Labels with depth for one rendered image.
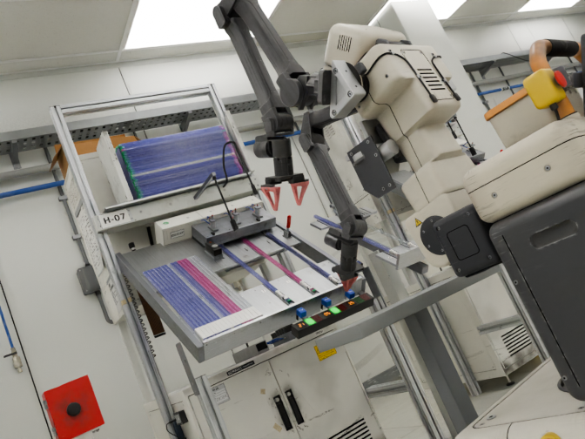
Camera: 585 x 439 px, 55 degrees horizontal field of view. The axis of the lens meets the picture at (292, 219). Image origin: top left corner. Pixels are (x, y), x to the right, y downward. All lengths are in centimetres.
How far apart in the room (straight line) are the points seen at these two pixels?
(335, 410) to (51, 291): 210
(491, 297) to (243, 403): 140
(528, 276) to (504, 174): 21
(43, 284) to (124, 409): 91
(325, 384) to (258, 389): 28
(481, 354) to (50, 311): 249
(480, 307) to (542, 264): 172
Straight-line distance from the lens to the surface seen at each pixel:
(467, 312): 291
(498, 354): 292
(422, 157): 154
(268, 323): 191
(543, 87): 122
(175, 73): 468
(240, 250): 232
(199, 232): 235
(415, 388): 218
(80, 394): 185
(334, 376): 235
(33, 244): 387
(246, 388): 218
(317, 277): 214
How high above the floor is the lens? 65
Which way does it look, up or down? 10 degrees up
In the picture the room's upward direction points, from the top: 24 degrees counter-clockwise
